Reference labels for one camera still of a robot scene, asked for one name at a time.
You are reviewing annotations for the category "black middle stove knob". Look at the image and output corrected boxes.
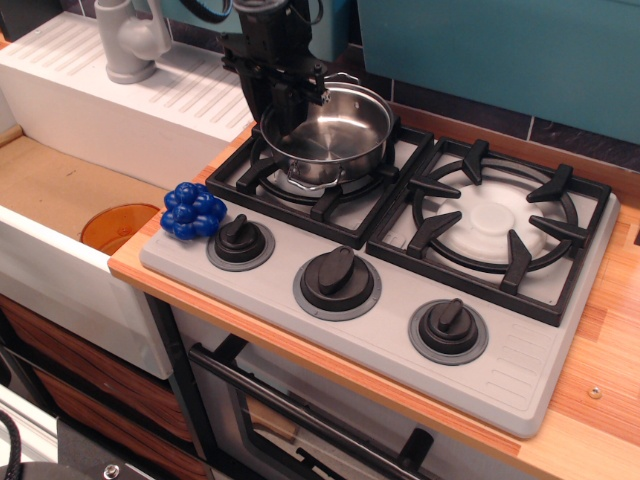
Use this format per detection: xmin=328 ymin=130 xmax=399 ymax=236
xmin=293 ymin=246 xmax=382 ymax=322

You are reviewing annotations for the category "toy oven door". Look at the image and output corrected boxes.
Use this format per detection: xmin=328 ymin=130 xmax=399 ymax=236
xmin=182 ymin=323 xmax=527 ymax=479

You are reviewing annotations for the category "white toy sink unit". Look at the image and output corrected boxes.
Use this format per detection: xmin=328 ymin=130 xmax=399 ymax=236
xmin=1 ymin=13 xmax=253 ymax=379

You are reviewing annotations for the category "grey toy faucet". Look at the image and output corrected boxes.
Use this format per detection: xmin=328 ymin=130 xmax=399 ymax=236
xmin=94 ymin=1 xmax=172 ymax=84

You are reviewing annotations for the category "blue toy blueberry cluster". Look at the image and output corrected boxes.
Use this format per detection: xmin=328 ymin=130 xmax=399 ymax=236
xmin=160 ymin=182 xmax=227 ymax=241

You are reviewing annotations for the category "orange plastic bowl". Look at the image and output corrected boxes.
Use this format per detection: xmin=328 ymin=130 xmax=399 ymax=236
xmin=80 ymin=203 xmax=159 ymax=255

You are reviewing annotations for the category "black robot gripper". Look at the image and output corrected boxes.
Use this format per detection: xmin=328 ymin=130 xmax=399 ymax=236
xmin=220 ymin=1 xmax=330 ymax=136

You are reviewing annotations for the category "black oven door handle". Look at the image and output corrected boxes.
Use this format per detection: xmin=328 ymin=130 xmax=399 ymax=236
xmin=188 ymin=334 xmax=433 ymax=479

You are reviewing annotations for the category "stainless steel pan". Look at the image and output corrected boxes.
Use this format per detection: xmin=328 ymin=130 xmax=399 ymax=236
xmin=260 ymin=76 xmax=395 ymax=191

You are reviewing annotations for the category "black stove knob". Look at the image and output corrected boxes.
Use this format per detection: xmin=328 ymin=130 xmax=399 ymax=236
xmin=293 ymin=246 xmax=382 ymax=322
xmin=408 ymin=298 xmax=489 ymax=366
xmin=206 ymin=214 xmax=276 ymax=272

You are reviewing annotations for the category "black left stove knob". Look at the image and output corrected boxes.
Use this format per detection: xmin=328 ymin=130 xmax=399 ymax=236
xmin=206 ymin=214 xmax=276 ymax=272

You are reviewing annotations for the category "black right burner grate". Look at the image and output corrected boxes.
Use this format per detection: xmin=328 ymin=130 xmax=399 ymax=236
xmin=366 ymin=138 xmax=617 ymax=327

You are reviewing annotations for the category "grey toy stove top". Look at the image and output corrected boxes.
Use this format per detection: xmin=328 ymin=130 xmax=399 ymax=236
xmin=140 ymin=127 xmax=620 ymax=438

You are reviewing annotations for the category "black braided cable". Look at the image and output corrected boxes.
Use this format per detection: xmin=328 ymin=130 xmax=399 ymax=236
xmin=0 ymin=409 xmax=24 ymax=480

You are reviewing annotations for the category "black burner grate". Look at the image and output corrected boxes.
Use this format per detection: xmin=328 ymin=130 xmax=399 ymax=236
xmin=366 ymin=138 xmax=617 ymax=327
xmin=206 ymin=119 xmax=434 ymax=249

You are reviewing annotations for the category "black right stove knob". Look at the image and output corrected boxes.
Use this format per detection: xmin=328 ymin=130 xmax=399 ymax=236
xmin=408 ymin=298 xmax=489 ymax=366

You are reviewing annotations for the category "black left burner grate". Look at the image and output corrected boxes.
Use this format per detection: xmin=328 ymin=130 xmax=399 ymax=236
xmin=206 ymin=119 xmax=434 ymax=249

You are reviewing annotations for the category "wood grain drawer front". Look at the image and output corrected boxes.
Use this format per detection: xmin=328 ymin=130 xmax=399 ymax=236
xmin=1 ymin=297 xmax=212 ymax=479

